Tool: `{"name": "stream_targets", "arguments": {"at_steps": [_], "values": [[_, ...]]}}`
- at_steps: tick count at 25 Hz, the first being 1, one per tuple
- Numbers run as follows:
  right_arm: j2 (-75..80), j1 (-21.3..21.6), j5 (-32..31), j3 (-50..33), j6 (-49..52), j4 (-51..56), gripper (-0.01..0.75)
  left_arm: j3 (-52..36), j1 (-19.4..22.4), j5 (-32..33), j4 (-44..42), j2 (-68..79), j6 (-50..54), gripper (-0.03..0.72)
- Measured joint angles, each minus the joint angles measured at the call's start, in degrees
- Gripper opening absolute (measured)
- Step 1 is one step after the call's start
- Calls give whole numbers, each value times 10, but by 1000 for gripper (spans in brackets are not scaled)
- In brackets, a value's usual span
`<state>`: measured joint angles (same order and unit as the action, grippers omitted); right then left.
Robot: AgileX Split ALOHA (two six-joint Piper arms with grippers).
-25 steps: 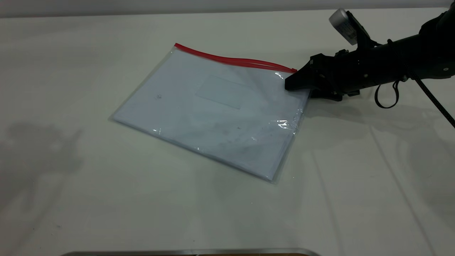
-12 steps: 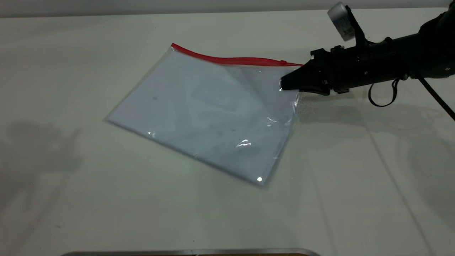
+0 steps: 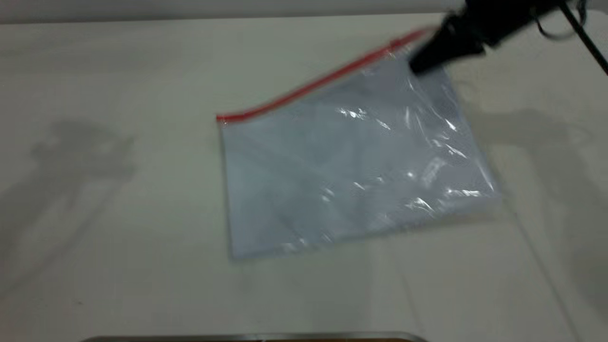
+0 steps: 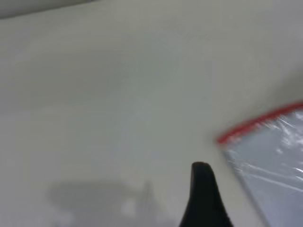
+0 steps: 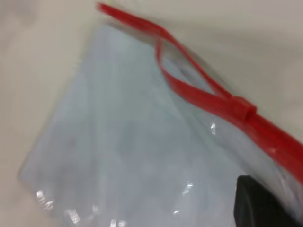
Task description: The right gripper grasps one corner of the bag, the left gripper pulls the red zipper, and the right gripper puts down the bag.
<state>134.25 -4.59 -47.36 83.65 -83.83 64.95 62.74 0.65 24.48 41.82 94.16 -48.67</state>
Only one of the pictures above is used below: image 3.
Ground silver metal strip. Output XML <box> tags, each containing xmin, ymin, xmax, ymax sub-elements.
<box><xmin>81</xmin><ymin>331</ymin><xmax>429</xmax><ymax>342</ymax></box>

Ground clear plastic zip bag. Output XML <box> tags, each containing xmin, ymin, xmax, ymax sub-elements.
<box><xmin>216</xmin><ymin>28</ymin><xmax>503</xmax><ymax>260</ymax></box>

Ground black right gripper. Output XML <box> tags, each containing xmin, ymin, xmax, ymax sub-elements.
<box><xmin>408</xmin><ymin>0</ymin><xmax>568</xmax><ymax>75</ymax></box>

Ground thin black looped cable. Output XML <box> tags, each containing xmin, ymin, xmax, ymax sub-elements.
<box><xmin>533</xmin><ymin>0</ymin><xmax>589</xmax><ymax>40</ymax></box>

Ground thick black cable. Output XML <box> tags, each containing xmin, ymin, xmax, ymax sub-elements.
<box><xmin>560</xmin><ymin>2</ymin><xmax>608</xmax><ymax>76</ymax></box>

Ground white paper sheets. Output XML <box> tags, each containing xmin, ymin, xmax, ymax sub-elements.
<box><xmin>221</xmin><ymin>57</ymin><xmax>499</xmax><ymax>258</ymax></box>

